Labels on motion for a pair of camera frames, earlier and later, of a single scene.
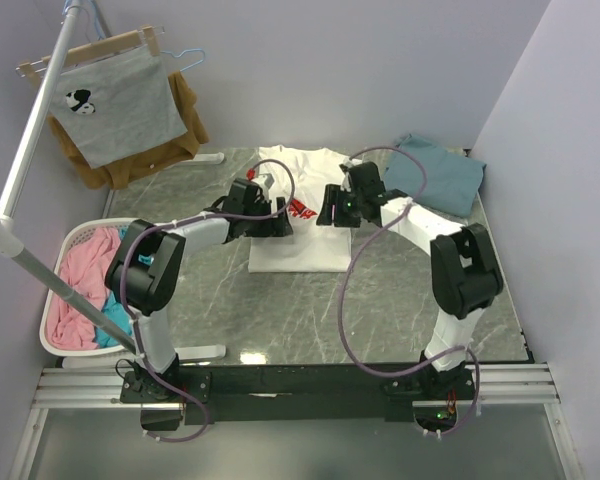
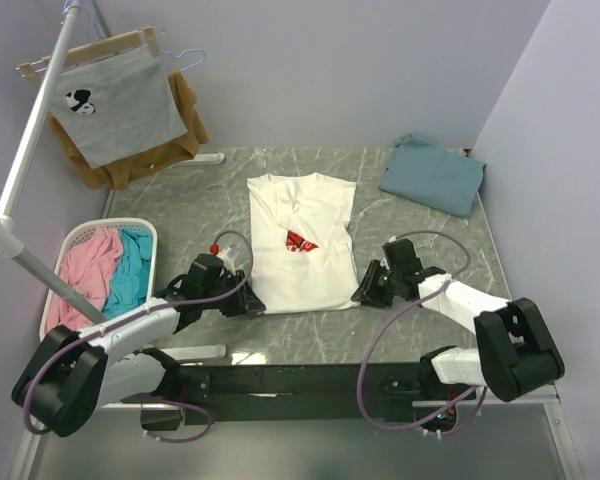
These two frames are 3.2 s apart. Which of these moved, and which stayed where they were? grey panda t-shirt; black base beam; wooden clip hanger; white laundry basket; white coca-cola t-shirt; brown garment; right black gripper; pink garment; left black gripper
Moved: right black gripper; left black gripper; white coca-cola t-shirt
Stayed: brown garment; white laundry basket; black base beam; pink garment; wooden clip hanger; grey panda t-shirt
